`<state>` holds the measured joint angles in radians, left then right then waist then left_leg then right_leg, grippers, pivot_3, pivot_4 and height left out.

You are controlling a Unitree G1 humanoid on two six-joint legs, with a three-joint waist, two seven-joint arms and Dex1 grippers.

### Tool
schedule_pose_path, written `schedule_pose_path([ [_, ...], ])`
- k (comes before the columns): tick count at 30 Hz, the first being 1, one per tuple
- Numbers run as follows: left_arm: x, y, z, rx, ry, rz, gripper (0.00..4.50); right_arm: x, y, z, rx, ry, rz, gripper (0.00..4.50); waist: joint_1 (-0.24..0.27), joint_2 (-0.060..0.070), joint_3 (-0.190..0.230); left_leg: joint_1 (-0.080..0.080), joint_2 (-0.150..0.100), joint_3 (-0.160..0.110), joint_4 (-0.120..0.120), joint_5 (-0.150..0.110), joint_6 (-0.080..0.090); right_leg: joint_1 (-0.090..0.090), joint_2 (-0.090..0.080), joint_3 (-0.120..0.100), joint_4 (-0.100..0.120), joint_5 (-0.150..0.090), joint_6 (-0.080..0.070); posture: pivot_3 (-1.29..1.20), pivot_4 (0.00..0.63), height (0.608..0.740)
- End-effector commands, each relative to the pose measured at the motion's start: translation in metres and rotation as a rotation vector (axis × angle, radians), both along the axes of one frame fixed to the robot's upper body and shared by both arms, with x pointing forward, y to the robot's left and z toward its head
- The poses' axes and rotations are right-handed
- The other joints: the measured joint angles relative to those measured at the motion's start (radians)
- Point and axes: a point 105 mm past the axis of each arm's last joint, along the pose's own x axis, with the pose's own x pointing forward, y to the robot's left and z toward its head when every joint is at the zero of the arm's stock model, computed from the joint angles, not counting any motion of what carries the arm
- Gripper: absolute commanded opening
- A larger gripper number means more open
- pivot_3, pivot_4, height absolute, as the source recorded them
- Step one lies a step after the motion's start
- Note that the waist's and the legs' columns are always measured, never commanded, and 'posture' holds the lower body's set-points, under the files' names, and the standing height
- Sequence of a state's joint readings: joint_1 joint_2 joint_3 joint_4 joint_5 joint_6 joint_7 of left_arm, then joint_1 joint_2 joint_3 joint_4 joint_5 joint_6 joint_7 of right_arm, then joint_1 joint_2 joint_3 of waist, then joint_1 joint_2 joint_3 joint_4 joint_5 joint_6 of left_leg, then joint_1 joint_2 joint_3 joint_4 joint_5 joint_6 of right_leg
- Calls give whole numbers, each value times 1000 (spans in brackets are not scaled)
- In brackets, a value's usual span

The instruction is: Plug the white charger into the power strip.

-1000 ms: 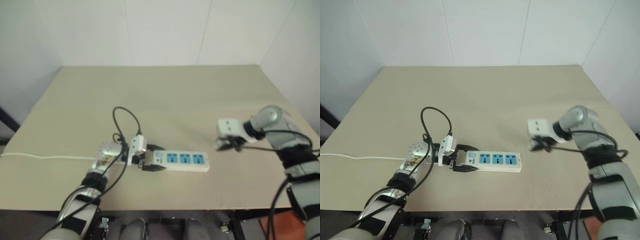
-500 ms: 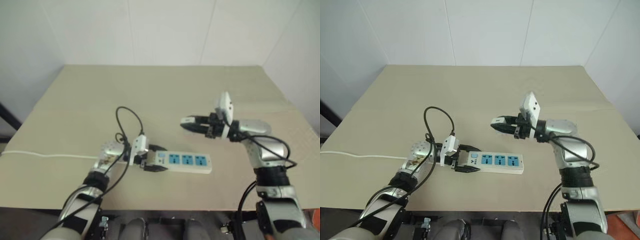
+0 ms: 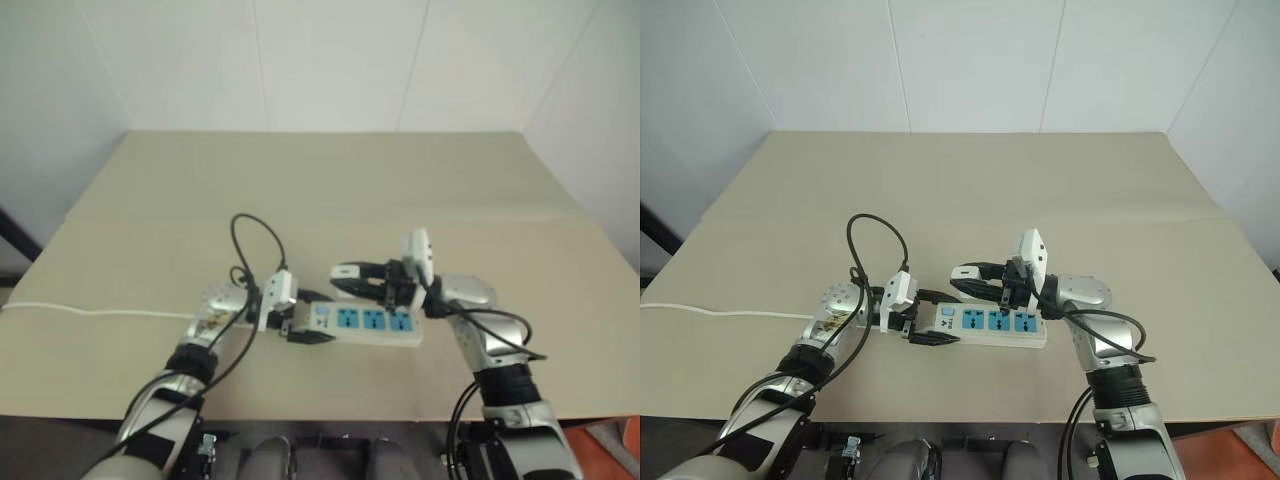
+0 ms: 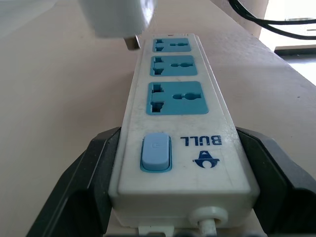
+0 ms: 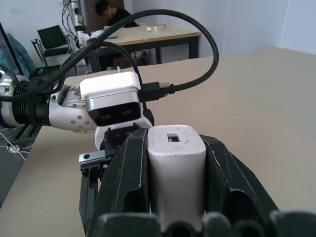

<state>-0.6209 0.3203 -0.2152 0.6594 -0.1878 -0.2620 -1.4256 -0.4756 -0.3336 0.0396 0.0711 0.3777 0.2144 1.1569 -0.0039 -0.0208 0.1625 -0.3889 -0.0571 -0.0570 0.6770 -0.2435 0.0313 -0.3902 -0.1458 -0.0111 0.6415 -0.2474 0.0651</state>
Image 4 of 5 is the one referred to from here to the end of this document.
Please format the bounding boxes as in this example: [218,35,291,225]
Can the white charger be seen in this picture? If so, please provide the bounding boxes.
[77,0,157,51]

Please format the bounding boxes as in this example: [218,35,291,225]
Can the black cable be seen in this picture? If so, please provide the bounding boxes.
[228,0,316,40]

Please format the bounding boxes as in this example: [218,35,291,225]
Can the white power strip blue sockets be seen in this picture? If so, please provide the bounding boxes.
[108,33,261,237]

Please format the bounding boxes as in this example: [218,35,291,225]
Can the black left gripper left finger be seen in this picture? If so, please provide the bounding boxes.
[26,126,122,237]

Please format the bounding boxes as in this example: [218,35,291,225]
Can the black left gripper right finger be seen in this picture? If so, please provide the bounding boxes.
[235,126,316,237]

